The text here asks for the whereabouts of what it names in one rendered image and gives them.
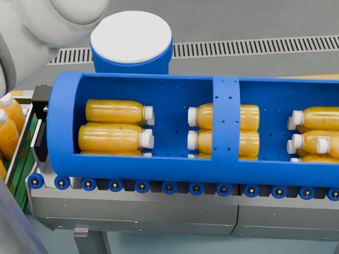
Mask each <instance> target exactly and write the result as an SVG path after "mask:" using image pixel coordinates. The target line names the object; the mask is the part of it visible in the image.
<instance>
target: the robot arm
mask: <svg viewBox="0 0 339 254"><path fill-rule="evenodd" d="M109 3H110V0H0V99H1V98H2V97H4V96H5V95H7V94H8V93H9V92H11V91H12V90H14V89H15V88H16V87H18V86H19V85H20V84H22V83H23V82H24V81H26V80H27V79H28V78H30V77H31V76H32V75H34V74H35V73H36V72H37V71H39V70H40V69H41V68H43V67H44V66H45V65H47V64H48V63H49V62H50V61H52V60H53V59H54V58H56V57H57V55H58V54H59V51H60V49H61V48H68V47H73V46H75V45H77V44H79V43H80V42H81V41H83V40H84V39H85V38H86V37H88V36H89V35H90V34H91V33H92V32H93V31H94V30H95V29H96V27H97V26H98V25H99V24H100V22H101V21H102V19H103V18H104V16H105V15H106V13H107V10H108V7H109ZM0 254H49V253H48V252H47V250H46V249H45V247H44V245H43V244H42V242H41V240H40V239H39V237H38V236H37V234H36V232H35V231H34V229H33V228H32V226H31V224H30V223H29V221H28V220H27V218H26V216H25V215H24V213H23V211H22V210H21V208H20V207H19V205H18V203H17V202H16V200H15V199H14V197H13V195H12V194H11V192H10V190H9V189H8V187H7V186H6V184H5V182H4V181H3V179H2V178H1V176H0Z"/></svg>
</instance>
